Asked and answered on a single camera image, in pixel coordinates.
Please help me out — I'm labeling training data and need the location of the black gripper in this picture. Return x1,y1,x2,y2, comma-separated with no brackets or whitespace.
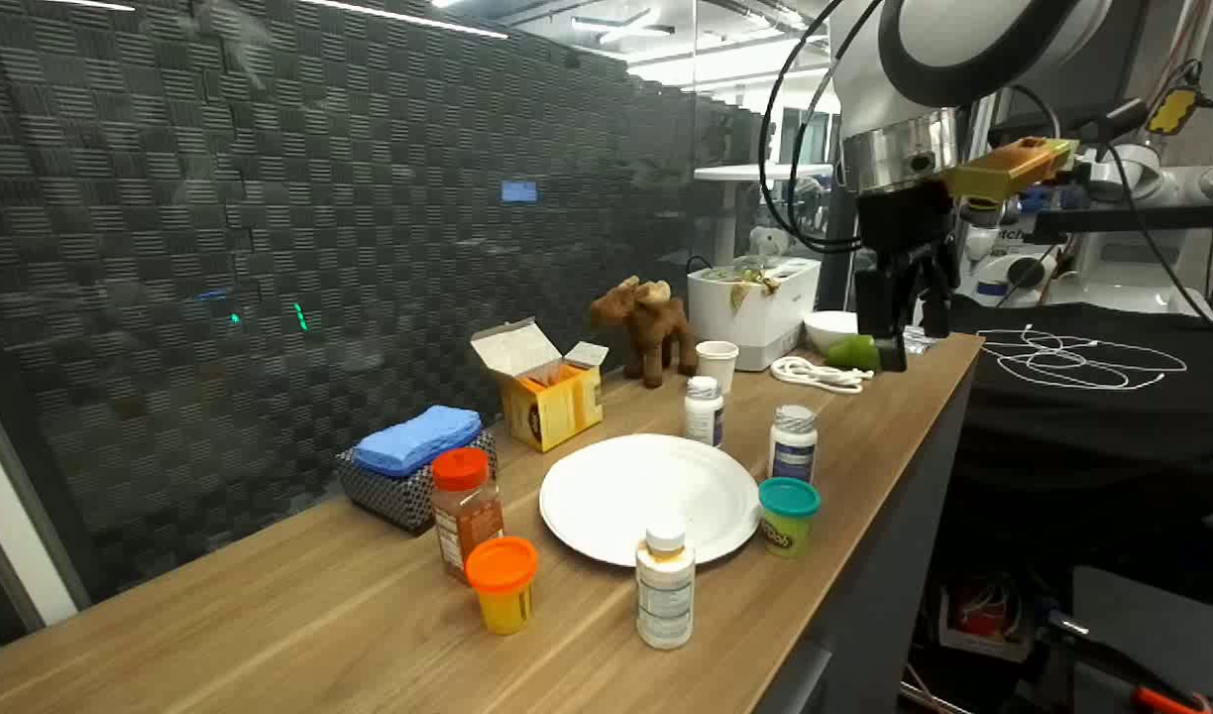
855,179,961,374

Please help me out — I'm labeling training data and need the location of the white pill bottle blue label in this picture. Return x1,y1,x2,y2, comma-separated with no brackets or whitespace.
768,406,816,480

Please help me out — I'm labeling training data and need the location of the small white pill bottle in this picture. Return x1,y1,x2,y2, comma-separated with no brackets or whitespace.
686,377,720,443

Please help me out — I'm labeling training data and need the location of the white paper plate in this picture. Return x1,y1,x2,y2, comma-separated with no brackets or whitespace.
538,431,756,569

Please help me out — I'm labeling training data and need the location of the white pill bottle front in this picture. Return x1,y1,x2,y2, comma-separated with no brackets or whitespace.
633,515,697,649

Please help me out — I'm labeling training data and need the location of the spice jar orange lid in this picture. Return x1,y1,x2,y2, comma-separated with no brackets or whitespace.
430,447,502,575

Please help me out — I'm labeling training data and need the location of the yellow tub orange lid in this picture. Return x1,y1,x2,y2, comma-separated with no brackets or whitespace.
465,536,538,636

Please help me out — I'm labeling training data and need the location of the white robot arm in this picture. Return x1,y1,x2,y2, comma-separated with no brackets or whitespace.
834,0,1114,374

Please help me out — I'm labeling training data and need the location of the green lime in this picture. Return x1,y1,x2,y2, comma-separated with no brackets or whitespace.
825,335,882,369

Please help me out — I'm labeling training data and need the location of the white bowl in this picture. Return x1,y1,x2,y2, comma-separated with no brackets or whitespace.
804,310,855,353

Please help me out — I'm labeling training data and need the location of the white planter appliance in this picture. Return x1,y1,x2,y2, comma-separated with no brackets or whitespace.
686,259,821,369

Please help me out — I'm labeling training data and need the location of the white paper cup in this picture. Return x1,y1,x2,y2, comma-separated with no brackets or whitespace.
697,341,736,392

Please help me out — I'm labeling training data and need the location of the black cloth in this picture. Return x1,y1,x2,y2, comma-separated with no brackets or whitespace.
942,302,1213,558

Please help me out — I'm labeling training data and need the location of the brown plush moose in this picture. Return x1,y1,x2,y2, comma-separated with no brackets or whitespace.
590,273,697,388

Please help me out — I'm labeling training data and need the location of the yellow open cardboard box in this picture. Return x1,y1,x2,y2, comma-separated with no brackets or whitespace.
473,319,607,454

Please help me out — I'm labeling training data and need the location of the blue folded cloth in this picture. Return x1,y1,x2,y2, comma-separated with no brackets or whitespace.
352,406,485,476

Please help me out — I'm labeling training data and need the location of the grey basket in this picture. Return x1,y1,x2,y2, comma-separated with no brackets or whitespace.
339,447,465,536

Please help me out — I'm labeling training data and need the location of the white coiled cable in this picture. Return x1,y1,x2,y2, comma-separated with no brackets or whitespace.
768,348,878,402

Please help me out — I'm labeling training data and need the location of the white cable on black cloth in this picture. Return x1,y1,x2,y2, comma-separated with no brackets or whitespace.
974,320,1192,397

